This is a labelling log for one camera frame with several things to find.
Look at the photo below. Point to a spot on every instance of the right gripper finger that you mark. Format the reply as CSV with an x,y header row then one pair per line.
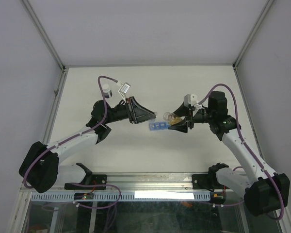
x,y
183,111
180,127

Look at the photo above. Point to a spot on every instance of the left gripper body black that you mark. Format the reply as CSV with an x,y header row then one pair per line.
x,y
120,113

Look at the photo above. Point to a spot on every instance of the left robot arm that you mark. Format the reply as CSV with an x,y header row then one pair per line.
x,y
43,166

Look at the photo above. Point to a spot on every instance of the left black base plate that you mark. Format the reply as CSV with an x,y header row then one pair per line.
x,y
96,181

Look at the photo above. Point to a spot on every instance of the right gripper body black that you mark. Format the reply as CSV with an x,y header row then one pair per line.
x,y
202,116

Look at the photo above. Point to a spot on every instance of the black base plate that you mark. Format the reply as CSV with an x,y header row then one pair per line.
x,y
200,181
96,181

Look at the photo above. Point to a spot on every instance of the slotted grey cable duct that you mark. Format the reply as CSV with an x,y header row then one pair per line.
x,y
124,196

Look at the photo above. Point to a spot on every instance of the white cap pill bottle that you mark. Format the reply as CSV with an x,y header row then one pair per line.
x,y
107,92

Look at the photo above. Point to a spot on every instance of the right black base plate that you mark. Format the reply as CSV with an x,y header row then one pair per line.
x,y
200,181

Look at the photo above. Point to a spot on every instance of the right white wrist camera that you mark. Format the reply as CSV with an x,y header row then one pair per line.
x,y
191,101

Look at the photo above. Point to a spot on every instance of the blue weekly pill organizer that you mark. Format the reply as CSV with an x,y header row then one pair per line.
x,y
158,125

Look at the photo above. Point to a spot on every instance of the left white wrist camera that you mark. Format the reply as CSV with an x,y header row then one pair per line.
x,y
123,88

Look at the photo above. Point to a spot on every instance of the aluminium mounting rail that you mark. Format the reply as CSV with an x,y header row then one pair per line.
x,y
148,180

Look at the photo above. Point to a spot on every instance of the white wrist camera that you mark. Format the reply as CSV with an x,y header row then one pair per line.
x,y
191,101
123,88

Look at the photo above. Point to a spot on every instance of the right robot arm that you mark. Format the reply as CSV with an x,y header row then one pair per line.
x,y
262,188

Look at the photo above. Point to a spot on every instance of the amber pill bottle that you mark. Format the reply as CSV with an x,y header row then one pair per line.
x,y
172,118

